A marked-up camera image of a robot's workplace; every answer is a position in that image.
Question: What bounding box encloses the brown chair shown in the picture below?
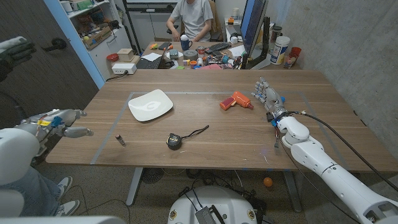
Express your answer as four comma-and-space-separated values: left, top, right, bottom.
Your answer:
208, 0, 224, 42

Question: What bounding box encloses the grey tape roll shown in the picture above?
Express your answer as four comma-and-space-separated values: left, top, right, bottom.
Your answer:
183, 49, 199, 62

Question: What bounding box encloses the white power box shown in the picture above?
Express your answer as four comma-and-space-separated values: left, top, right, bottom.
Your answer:
111, 62, 137, 75

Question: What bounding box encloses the small beige box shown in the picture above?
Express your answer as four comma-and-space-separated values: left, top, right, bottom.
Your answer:
117, 48, 136, 62

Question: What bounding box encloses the black tape measure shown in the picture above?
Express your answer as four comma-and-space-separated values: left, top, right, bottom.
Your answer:
166, 124, 210, 151

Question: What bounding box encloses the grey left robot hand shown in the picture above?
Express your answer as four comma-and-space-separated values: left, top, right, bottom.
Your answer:
14, 108, 94, 156

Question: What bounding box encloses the black keyboard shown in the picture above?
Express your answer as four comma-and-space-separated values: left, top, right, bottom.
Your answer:
204, 42, 232, 54

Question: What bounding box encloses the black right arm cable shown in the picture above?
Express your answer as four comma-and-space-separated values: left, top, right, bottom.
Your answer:
290, 111, 398, 192

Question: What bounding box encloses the cardboard box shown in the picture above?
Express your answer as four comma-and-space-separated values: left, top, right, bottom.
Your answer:
83, 25, 113, 50

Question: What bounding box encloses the white robot torso edge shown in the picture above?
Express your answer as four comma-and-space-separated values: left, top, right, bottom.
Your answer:
0, 215, 127, 224

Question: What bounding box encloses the seated person grey shirt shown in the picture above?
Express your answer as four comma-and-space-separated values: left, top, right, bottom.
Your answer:
165, 0, 215, 43

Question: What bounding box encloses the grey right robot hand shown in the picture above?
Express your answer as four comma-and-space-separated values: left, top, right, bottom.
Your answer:
251, 77, 289, 121

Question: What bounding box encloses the blue mug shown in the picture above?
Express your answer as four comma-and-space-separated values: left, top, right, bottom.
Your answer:
180, 34, 193, 52

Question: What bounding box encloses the white sneaker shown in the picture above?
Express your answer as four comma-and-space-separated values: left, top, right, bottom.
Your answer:
57, 175, 74, 197
55, 199, 81, 217

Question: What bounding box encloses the clear plastic cup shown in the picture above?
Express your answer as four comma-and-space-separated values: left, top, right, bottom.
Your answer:
283, 52, 296, 69

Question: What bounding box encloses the white shelf unit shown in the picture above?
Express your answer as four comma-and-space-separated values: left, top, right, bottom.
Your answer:
58, 0, 133, 80

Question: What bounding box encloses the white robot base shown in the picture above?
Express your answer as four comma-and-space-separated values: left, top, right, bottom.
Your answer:
167, 185, 258, 224

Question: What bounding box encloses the wooden office desk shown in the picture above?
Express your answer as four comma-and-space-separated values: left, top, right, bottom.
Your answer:
141, 41, 302, 71

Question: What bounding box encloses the black door handle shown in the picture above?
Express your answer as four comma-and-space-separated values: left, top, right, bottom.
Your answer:
42, 37, 67, 52

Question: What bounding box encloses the red handled metal fork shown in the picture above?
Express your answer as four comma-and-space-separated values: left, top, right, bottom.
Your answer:
273, 127, 282, 156

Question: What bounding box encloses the white table leg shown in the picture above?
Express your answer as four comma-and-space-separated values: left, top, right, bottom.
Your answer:
282, 170, 303, 213
126, 167, 144, 207

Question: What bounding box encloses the white paper plate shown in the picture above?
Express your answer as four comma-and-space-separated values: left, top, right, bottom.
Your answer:
127, 88, 174, 123

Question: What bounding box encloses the computer monitor on stand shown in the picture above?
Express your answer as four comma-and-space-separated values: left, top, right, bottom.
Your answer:
239, 0, 271, 70

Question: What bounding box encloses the dark laptop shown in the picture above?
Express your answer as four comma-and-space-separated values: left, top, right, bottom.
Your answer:
136, 46, 172, 70

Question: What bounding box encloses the orange toy drill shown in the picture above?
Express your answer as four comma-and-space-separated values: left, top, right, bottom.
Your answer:
219, 91, 254, 111

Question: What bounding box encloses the black white teleoperation glove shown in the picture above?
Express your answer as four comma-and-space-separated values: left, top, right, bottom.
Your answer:
0, 36, 37, 82

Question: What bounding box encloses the white canister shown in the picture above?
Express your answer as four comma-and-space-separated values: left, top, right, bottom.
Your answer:
269, 35, 291, 65

